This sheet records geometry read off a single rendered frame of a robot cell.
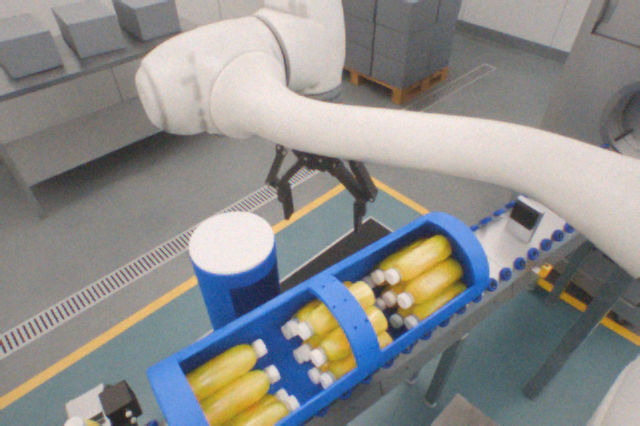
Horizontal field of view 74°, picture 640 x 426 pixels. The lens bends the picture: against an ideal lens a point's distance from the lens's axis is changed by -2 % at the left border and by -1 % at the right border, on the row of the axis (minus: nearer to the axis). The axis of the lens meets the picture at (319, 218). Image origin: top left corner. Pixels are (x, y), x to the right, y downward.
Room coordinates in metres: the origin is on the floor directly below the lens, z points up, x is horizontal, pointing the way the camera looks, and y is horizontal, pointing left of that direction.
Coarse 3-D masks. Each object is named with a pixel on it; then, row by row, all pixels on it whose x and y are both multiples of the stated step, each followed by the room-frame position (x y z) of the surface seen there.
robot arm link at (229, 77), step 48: (192, 48) 0.45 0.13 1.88; (240, 48) 0.45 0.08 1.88; (144, 96) 0.43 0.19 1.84; (192, 96) 0.41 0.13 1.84; (240, 96) 0.41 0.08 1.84; (288, 96) 0.40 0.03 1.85; (288, 144) 0.37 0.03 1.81; (336, 144) 0.35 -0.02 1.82; (384, 144) 0.35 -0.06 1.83; (432, 144) 0.34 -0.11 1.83; (480, 144) 0.34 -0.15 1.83; (528, 144) 0.33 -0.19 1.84; (576, 144) 0.32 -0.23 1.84; (528, 192) 0.31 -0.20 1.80; (576, 192) 0.28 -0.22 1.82; (624, 192) 0.26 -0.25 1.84; (624, 240) 0.24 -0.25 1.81
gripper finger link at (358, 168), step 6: (354, 162) 0.55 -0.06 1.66; (360, 162) 0.56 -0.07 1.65; (354, 168) 0.55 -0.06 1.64; (360, 168) 0.55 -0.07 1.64; (354, 174) 0.55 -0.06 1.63; (360, 174) 0.55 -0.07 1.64; (366, 174) 0.56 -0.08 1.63; (360, 180) 0.54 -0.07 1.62; (366, 180) 0.55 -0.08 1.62; (366, 186) 0.54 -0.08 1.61; (372, 186) 0.55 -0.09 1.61; (366, 192) 0.54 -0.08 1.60; (372, 192) 0.54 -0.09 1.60; (372, 198) 0.54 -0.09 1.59
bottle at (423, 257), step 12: (432, 240) 0.82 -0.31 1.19; (444, 240) 0.81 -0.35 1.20; (408, 252) 0.77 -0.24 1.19; (420, 252) 0.77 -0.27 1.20; (432, 252) 0.77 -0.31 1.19; (444, 252) 0.78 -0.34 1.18; (396, 264) 0.74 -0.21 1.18; (408, 264) 0.73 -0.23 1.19; (420, 264) 0.74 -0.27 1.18; (432, 264) 0.75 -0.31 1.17; (408, 276) 0.71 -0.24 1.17
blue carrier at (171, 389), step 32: (416, 224) 0.86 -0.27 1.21; (448, 224) 0.84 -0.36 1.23; (352, 256) 0.76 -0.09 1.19; (384, 256) 0.87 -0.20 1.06; (480, 256) 0.76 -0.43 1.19; (320, 288) 0.62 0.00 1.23; (384, 288) 0.81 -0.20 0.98; (480, 288) 0.71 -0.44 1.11; (256, 320) 0.62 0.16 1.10; (288, 320) 0.66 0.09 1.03; (352, 320) 0.54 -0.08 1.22; (192, 352) 0.46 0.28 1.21; (288, 352) 0.59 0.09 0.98; (384, 352) 0.51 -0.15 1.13; (160, 384) 0.38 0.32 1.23; (288, 384) 0.51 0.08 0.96; (320, 384) 0.51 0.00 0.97; (352, 384) 0.45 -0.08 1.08; (192, 416) 0.32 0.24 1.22; (288, 416) 0.36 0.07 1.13
